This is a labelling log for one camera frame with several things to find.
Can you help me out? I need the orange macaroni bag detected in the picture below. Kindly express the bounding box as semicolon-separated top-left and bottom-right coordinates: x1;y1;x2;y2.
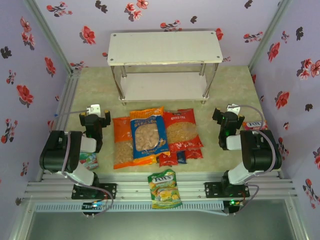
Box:
112;116;154;170

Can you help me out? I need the large red pasta bag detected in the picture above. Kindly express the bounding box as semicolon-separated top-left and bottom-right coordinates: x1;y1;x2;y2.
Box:
162;108;205;153

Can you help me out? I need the blue and orange pasta bag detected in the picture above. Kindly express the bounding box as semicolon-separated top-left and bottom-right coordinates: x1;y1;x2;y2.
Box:
129;106;171;165

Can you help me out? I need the red spaghetti pack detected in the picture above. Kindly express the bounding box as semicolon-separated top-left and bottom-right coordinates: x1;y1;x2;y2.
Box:
184;147;204;160
158;152;179;167

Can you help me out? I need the white two-tier shelf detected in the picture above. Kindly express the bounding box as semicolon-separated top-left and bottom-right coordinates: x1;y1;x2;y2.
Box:
106;30;224;107

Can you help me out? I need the pink Fox's candy bag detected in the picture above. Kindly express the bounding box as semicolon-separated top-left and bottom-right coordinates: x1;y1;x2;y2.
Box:
242;120;268;132

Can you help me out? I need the teal Fox's candy bag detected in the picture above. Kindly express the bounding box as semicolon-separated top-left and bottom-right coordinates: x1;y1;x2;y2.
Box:
79;152;99;171

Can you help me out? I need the black right controller board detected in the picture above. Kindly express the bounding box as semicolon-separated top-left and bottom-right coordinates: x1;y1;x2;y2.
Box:
223;199;245;216

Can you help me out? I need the black controller board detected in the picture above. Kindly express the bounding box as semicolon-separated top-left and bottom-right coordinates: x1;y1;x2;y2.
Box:
223;199;245;216
82;200;107;218

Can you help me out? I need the black left controller board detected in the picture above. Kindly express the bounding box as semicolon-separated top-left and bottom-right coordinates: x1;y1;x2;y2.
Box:
82;200;107;218

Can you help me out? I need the green Fox's candy bag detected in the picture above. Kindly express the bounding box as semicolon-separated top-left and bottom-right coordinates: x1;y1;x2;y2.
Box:
147;169;183;210

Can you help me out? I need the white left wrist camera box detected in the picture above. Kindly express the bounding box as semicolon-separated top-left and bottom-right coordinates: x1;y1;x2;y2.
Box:
86;103;102;116

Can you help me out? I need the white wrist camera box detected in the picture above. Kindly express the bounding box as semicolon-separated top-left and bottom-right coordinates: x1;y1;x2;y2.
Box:
86;103;102;116
226;103;242;116

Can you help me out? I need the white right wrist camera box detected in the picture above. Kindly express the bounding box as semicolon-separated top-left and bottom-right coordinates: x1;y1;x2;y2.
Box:
226;103;242;116

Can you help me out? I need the aluminium frame side rail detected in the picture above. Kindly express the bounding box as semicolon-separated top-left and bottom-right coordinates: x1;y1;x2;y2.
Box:
37;69;82;182

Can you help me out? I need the grey left arm cable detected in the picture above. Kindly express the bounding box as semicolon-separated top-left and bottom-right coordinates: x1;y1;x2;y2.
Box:
53;109;115;217

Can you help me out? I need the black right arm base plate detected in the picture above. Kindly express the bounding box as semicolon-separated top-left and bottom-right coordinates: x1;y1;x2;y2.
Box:
204;181;250;198

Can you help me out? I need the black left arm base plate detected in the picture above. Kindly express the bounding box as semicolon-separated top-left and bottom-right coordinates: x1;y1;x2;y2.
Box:
71;183;118;200

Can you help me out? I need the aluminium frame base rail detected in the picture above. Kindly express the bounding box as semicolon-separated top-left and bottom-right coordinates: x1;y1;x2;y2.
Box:
23;171;297;201

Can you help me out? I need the white slotted cable duct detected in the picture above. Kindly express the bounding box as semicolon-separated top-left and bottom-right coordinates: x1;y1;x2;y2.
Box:
33;201;225;214

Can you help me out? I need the aluminium frame post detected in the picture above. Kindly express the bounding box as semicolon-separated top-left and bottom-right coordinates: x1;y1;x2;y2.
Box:
23;0;76;75
248;0;293;72

